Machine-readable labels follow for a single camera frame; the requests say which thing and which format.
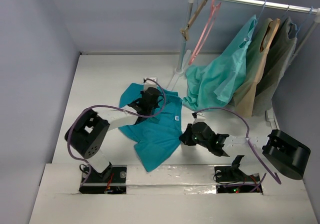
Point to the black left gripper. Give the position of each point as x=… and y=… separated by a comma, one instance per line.
x=156, y=106

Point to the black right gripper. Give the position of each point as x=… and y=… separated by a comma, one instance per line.
x=188, y=135

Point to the teal blue t-shirt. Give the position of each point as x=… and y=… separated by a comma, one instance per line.
x=157, y=138

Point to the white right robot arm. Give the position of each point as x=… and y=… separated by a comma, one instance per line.
x=278, y=152

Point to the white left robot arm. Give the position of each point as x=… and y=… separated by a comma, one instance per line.
x=86, y=135

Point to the mint green hanging shirt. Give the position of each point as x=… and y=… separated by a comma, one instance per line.
x=213, y=85

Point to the beige wooden clip hanger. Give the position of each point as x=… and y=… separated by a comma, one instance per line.
x=184, y=31

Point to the grey hanging shirt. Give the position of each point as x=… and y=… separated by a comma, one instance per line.
x=277, y=61

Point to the pink plastic hanger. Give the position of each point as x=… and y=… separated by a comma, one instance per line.
x=214, y=10

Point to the olive tan hanging shirt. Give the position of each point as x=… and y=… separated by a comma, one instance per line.
x=256, y=57

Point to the white metal clothes rack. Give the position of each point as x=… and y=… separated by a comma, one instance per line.
x=193, y=10

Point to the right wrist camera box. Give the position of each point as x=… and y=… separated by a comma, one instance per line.
x=198, y=117

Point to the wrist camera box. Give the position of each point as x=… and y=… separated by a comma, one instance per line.
x=149, y=82
x=198, y=117

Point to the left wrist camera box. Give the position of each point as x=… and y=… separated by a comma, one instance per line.
x=149, y=82

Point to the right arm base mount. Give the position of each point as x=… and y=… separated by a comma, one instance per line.
x=230, y=179

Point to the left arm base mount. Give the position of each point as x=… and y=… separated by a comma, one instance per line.
x=94, y=183

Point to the blue wire hanger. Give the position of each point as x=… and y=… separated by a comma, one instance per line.
x=262, y=9
x=296, y=25

